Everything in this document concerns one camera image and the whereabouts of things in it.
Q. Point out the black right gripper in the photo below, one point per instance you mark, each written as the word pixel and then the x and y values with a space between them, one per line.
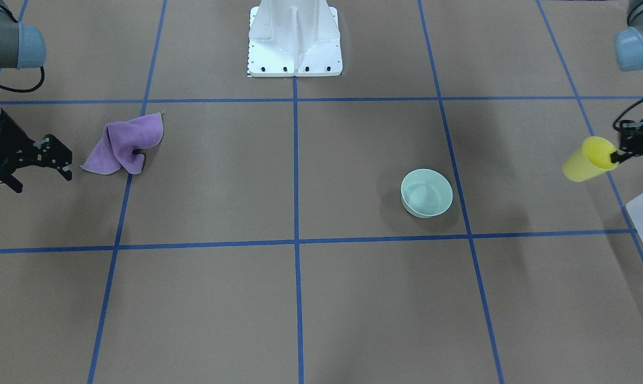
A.
pixel 0 140

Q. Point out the yellow plastic cup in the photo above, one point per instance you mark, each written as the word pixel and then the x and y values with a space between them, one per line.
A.
pixel 591 159

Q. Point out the mint green bowl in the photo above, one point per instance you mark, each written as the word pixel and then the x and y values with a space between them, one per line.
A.
pixel 425 193

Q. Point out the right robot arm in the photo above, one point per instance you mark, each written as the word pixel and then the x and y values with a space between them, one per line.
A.
pixel 22 46

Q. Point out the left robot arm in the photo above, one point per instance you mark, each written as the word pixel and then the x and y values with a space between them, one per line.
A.
pixel 629 56

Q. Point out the purple cloth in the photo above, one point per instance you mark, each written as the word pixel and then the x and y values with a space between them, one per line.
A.
pixel 122 145

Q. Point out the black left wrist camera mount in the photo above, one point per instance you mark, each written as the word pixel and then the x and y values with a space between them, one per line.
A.
pixel 629 131

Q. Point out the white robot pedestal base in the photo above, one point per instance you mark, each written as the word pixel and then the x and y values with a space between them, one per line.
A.
pixel 294 38

